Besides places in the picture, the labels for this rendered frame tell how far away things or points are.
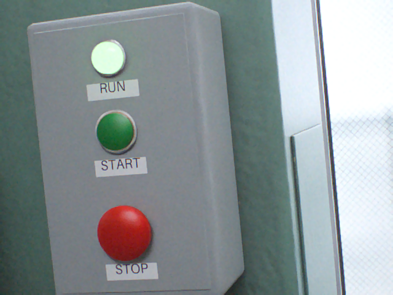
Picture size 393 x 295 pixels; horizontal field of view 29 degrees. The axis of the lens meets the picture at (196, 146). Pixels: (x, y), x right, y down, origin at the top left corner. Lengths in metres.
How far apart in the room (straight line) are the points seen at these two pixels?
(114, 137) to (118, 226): 0.05
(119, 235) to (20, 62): 0.15
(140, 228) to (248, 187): 0.08
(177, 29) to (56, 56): 0.07
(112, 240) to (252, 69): 0.13
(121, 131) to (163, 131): 0.02
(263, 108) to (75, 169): 0.12
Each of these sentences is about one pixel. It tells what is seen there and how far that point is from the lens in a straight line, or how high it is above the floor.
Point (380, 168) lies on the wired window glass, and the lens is 1.90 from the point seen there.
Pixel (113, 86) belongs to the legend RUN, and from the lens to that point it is 0.42.
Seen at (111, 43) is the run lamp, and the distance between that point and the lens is 0.42.
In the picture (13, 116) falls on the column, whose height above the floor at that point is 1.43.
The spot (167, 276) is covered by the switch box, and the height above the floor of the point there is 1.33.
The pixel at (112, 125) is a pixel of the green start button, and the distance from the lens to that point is 0.42.
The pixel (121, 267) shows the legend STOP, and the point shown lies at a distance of 0.43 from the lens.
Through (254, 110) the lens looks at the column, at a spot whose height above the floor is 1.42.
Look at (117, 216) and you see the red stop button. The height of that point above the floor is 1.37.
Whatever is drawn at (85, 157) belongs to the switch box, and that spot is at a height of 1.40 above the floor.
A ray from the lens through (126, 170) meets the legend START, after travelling 0.42.
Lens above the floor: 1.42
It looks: 3 degrees down
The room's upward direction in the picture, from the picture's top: 6 degrees counter-clockwise
